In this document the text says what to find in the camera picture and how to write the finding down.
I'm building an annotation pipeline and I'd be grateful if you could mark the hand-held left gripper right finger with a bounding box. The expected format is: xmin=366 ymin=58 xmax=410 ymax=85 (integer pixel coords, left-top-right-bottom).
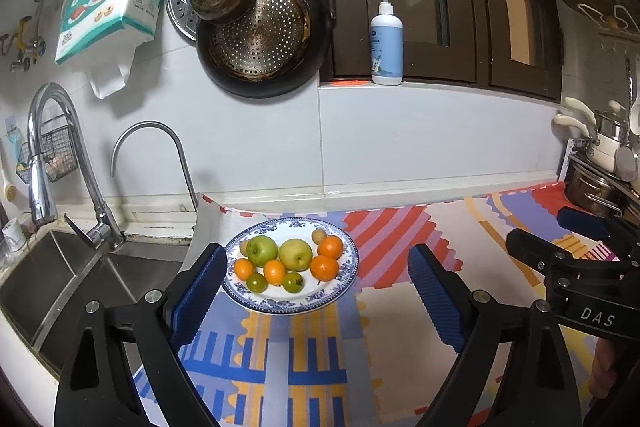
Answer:
xmin=407 ymin=243 xmax=583 ymax=427

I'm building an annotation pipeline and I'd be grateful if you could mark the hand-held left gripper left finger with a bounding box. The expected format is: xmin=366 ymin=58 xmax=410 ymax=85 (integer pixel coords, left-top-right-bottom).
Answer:
xmin=52 ymin=242 xmax=228 ymax=427

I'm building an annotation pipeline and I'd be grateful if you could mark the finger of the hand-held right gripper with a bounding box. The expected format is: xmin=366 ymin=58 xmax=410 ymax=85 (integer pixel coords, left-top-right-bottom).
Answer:
xmin=505 ymin=229 xmax=631 ymax=280
xmin=557 ymin=206 xmax=640 ymax=258

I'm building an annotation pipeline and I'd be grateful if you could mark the green apple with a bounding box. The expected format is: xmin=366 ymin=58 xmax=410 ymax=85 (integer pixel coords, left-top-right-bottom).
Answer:
xmin=246 ymin=235 xmax=279 ymax=268

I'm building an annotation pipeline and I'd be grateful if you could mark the blue-rimmed white plate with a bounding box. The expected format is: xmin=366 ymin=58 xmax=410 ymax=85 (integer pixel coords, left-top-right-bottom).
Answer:
xmin=221 ymin=217 xmax=361 ymax=315

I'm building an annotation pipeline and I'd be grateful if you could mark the yellow-green apple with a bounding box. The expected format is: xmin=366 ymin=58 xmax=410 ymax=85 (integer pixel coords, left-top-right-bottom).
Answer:
xmin=278 ymin=238 xmax=313 ymax=272

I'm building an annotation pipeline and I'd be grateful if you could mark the person's right hand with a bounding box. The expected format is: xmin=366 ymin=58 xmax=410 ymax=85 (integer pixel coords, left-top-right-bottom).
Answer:
xmin=592 ymin=337 xmax=623 ymax=388

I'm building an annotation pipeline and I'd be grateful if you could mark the dark steel pot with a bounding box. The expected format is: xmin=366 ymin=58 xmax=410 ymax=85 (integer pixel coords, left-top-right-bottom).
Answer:
xmin=565 ymin=157 xmax=628 ymax=218

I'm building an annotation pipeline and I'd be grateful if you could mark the colourful patterned mat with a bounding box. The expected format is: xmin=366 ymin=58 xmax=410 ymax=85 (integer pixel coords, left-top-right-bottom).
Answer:
xmin=132 ymin=184 xmax=621 ymax=427

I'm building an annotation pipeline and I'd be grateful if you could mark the steel kitchen sink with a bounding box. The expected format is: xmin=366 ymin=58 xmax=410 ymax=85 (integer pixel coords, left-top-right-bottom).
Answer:
xmin=0 ymin=227 xmax=193 ymax=380

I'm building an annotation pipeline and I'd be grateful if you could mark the slim gooseneck faucet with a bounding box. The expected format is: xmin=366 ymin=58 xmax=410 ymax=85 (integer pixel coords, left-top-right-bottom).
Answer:
xmin=110 ymin=121 xmax=200 ymax=212

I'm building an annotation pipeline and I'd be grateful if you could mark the tall chrome pull-down faucet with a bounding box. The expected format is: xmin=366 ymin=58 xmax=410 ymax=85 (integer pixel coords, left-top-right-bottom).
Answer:
xmin=27 ymin=82 xmax=126 ymax=250

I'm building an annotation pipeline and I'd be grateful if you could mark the white cup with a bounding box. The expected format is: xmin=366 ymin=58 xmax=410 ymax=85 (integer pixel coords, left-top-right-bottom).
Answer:
xmin=2 ymin=217 xmax=26 ymax=250

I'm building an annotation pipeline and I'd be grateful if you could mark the white pulled-out paper towel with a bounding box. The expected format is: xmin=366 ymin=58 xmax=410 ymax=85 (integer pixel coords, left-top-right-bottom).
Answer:
xmin=89 ymin=39 xmax=143 ymax=100

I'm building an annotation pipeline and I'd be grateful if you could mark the white pump bottle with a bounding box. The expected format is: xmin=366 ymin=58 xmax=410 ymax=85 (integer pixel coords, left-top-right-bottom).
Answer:
xmin=370 ymin=0 xmax=404 ymax=86

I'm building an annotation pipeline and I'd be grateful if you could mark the black frying pan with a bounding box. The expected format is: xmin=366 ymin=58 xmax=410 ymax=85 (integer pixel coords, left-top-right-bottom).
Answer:
xmin=195 ymin=0 xmax=335 ymax=99

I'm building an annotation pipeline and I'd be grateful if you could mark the perforated brass strainer plate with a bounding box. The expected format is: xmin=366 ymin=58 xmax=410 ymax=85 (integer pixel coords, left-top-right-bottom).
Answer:
xmin=207 ymin=0 xmax=311 ymax=80

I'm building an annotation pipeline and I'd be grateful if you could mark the paper towel package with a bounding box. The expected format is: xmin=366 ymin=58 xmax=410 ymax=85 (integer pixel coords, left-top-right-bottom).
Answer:
xmin=54 ymin=0 xmax=170 ymax=65

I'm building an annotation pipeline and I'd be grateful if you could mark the cream-handled pot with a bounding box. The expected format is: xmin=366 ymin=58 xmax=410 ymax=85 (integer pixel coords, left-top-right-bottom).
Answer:
xmin=552 ymin=97 xmax=631 ymax=172

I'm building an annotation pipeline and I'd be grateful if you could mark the black wire basket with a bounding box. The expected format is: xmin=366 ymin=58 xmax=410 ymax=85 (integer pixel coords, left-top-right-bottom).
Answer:
xmin=16 ymin=114 xmax=81 ymax=182

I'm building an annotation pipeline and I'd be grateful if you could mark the dark brown window frame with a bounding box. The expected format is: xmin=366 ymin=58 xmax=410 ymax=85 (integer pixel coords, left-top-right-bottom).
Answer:
xmin=320 ymin=0 xmax=563 ymax=102

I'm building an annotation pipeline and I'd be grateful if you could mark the yellow-handled wall tap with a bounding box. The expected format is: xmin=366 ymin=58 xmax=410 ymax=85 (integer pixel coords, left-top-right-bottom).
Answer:
xmin=10 ymin=17 xmax=33 ymax=72

